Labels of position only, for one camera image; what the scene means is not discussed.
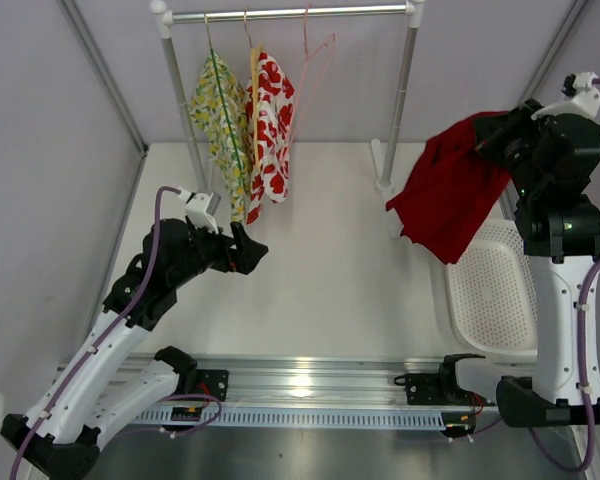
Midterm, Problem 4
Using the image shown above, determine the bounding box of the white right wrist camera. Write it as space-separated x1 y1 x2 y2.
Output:
531 72 600 120

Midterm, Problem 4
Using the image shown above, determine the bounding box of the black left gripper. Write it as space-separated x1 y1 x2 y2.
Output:
170 217 267 288

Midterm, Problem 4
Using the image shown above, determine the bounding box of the perforated cable tray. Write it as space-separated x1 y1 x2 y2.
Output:
132 407 446 431

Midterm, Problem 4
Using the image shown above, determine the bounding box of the yellow hanger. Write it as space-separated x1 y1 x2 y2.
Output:
243 11 262 173

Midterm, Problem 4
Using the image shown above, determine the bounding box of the white clothes rack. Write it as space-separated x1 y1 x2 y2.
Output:
151 1 424 233

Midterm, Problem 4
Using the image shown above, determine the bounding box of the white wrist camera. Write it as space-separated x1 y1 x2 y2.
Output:
178 190 221 234
531 72 600 120

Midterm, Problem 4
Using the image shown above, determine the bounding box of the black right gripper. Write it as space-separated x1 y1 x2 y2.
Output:
475 99 556 200

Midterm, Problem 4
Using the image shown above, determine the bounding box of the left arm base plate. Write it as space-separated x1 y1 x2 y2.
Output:
182 369 230 402

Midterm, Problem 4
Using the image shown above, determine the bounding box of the lemon print garment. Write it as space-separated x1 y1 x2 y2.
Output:
189 52 252 223

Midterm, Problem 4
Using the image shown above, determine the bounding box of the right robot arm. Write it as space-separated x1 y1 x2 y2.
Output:
436 100 600 428

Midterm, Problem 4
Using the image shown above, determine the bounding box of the pink wire hanger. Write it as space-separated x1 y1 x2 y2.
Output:
288 3 336 146

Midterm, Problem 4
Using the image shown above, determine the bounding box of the red floral print garment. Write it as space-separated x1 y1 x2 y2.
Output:
246 51 295 224

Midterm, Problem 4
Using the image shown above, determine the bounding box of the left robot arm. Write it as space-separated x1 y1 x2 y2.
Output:
0 219 269 479

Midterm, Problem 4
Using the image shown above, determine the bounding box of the green hanger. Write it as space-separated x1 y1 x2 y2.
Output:
204 18 248 173

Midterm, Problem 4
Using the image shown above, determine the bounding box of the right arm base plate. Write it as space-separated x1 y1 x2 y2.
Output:
393 373 494 407

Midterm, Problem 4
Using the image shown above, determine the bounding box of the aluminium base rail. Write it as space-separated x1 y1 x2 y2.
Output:
54 352 501 414

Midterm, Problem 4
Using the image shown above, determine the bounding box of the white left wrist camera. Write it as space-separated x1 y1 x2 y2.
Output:
178 190 221 234

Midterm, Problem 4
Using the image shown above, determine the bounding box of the white perforated basket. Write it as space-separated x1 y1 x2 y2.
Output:
446 218 537 359

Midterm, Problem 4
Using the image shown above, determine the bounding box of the red skirt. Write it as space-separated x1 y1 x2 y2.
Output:
386 111 510 265

